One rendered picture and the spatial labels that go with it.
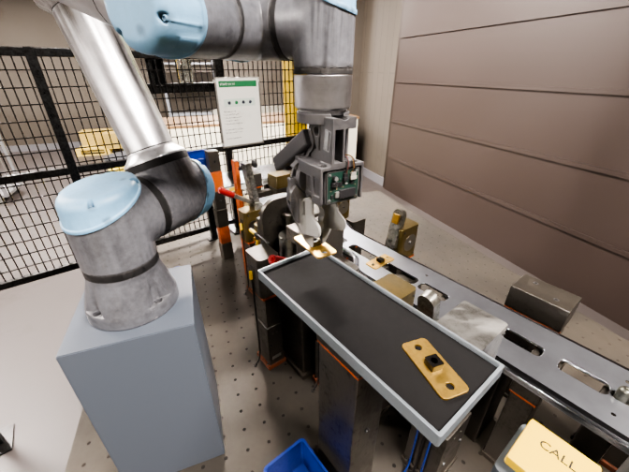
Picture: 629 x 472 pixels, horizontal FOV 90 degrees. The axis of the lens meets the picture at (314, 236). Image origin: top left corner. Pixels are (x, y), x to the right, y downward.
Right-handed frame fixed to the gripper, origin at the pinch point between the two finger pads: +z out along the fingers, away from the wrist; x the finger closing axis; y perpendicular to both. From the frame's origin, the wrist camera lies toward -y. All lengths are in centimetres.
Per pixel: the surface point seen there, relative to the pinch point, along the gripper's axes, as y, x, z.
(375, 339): 17.9, -1.3, 7.4
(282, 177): -85, 36, 18
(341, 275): 3.4, 3.5, 7.4
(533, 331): 23, 40, 23
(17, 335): -182, -108, 124
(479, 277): -16, 93, 53
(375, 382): 22.9, -5.8, 7.4
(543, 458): 37.4, 2.2, 7.4
